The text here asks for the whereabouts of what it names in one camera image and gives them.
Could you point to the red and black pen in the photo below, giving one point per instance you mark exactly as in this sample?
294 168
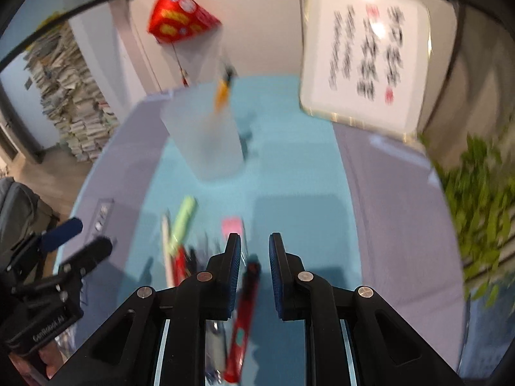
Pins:
182 263

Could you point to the yellow pen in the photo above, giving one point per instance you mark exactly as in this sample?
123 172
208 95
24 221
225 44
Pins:
221 92

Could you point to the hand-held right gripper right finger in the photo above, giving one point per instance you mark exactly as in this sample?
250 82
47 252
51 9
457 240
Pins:
275 267

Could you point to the beige pencil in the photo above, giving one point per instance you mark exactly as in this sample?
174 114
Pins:
167 249

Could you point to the printed desk mat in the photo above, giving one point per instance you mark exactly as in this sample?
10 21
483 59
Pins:
305 193

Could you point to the framed calligraphy sign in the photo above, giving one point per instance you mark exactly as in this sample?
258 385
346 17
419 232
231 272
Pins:
362 56

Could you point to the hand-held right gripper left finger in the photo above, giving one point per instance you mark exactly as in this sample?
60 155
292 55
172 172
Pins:
235 259

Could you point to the red hanging ornament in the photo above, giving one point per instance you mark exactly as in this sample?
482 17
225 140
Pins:
181 14

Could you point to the grey desk power socket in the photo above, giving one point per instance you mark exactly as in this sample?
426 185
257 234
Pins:
102 215

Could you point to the green potted plant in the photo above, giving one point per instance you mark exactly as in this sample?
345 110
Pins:
478 217

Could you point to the frosted plastic pen holder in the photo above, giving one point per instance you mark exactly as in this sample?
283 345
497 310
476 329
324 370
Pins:
205 136

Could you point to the pile of stacked books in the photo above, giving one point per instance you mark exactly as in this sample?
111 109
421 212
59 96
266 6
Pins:
76 104

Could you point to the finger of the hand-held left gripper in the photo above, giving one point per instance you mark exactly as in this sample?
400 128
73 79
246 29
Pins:
62 233
90 255

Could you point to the green highlighter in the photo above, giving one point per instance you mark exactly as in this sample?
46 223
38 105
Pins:
184 221

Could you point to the grey wall switch plate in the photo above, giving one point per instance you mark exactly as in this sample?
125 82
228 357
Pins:
28 83

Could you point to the pink and green eraser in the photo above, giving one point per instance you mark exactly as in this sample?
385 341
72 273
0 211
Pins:
232 229

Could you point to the grey backpack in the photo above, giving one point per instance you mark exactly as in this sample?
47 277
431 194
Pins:
20 209

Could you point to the yellow bag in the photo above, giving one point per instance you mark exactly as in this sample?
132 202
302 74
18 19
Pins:
52 18

